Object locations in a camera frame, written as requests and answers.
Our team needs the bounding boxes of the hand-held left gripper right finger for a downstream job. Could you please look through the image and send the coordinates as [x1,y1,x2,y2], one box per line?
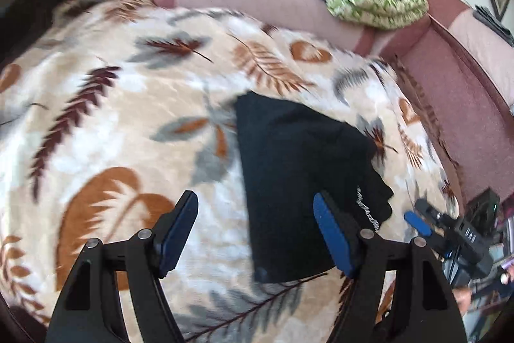
[313,190,468,343]

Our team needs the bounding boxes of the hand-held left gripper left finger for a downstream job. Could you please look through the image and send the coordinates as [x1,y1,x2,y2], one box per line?
[45,190,199,343]

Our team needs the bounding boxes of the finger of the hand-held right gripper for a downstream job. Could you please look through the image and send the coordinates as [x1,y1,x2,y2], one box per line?
[415,198,444,225]
[405,211,434,238]

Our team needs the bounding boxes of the black pants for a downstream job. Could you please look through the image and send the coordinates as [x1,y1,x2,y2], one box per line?
[234,92,394,284]

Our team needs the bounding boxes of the leaf print fleece blanket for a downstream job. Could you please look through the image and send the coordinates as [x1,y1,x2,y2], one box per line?
[0,0,462,343]

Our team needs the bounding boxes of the dark striped cloth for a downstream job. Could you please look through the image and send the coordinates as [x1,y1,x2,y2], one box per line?
[474,5,514,46]

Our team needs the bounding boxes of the dark jacket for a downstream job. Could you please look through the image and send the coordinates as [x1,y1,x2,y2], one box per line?
[0,0,91,58]

